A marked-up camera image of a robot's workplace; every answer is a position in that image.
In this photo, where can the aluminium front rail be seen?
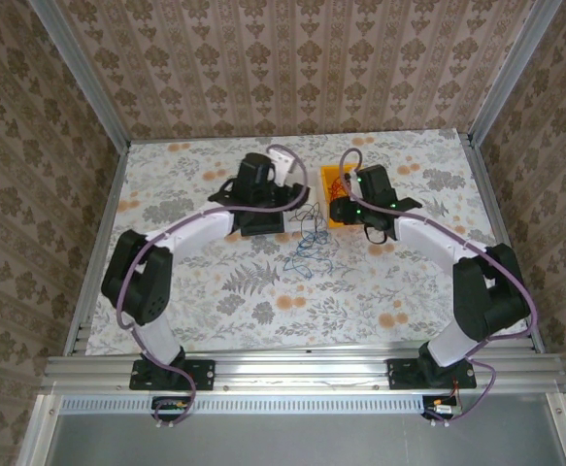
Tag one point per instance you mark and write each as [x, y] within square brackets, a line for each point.
[302, 371]

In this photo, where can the black connector bracket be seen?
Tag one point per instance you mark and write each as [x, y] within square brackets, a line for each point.
[172, 407]
[442, 408]

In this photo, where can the left aluminium frame post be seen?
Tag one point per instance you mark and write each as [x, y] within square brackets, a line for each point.
[81, 73]

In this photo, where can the yellow plastic bin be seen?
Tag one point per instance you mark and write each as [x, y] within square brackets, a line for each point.
[330, 177]

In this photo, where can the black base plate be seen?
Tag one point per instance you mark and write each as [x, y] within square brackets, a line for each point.
[401, 375]
[202, 375]

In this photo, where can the grey metal sheet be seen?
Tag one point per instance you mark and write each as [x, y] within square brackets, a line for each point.
[302, 442]

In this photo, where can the white plastic bin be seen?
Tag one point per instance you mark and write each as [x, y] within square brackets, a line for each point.
[315, 191]

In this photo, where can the floral table cloth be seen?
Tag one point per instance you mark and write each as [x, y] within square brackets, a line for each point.
[263, 320]

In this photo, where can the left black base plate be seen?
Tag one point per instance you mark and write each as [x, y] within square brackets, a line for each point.
[202, 375]

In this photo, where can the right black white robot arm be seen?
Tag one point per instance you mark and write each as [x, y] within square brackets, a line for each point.
[438, 242]

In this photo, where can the aluminium side rail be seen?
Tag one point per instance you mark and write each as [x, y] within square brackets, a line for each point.
[103, 218]
[498, 218]

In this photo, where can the aluminium frame post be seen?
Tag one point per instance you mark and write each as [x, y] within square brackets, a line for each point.
[513, 73]
[81, 73]

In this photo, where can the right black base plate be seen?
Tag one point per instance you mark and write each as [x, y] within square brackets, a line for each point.
[401, 375]

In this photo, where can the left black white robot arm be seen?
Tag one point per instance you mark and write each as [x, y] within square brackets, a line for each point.
[195, 228]

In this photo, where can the black plastic bin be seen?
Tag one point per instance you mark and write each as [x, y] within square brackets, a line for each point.
[263, 225]

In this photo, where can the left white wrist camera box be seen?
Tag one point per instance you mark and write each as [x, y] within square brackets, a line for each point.
[282, 162]

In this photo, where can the right aluminium side rail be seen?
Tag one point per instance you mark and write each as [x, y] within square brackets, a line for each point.
[498, 218]

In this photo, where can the right aluminium frame post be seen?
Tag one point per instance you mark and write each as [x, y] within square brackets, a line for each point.
[513, 73]

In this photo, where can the right black connector bracket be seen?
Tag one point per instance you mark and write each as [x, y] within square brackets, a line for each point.
[442, 408]

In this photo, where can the left black connector bracket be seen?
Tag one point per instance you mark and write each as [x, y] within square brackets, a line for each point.
[172, 407]

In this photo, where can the left aluminium side rail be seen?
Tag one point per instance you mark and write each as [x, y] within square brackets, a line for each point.
[103, 218]

